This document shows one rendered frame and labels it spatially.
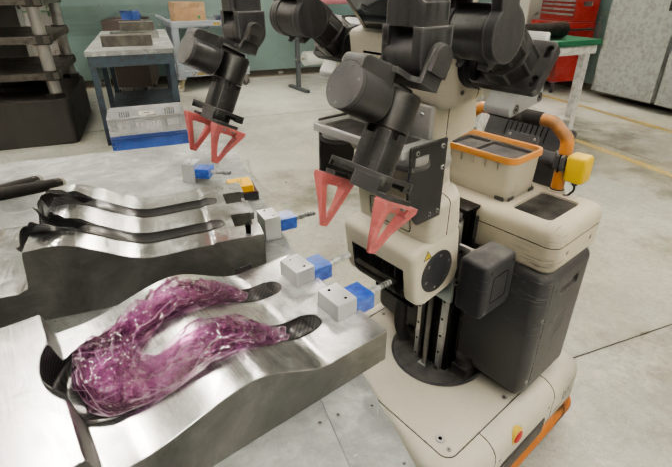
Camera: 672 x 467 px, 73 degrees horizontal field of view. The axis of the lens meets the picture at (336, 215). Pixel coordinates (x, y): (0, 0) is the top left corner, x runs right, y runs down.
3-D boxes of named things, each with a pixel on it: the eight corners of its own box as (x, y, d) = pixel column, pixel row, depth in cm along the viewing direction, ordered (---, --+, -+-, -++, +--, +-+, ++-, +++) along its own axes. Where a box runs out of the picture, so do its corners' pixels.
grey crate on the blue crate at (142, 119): (185, 118, 410) (182, 101, 404) (189, 130, 376) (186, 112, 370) (111, 125, 391) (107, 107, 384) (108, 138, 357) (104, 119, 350)
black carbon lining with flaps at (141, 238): (216, 204, 99) (210, 163, 94) (228, 239, 85) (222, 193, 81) (32, 232, 88) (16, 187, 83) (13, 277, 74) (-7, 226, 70)
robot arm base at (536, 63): (563, 47, 70) (494, 41, 78) (548, 14, 64) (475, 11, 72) (536, 97, 70) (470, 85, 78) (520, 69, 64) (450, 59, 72)
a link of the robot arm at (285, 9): (337, 16, 96) (321, 15, 100) (305, -17, 89) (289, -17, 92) (317, 55, 96) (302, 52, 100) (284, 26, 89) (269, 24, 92)
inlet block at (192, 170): (234, 178, 130) (232, 160, 128) (228, 185, 126) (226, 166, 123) (190, 176, 132) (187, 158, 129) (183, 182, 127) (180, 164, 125)
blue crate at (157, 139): (188, 140, 420) (184, 117, 410) (192, 154, 386) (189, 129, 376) (116, 148, 401) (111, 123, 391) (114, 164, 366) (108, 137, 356)
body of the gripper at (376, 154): (379, 189, 55) (401, 130, 54) (325, 166, 62) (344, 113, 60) (409, 198, 59) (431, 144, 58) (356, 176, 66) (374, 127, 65)
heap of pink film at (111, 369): (239, 284, 74) (234, 243, 71) (300, 345, 62) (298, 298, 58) (61, 356, 60) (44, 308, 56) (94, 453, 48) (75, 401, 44)
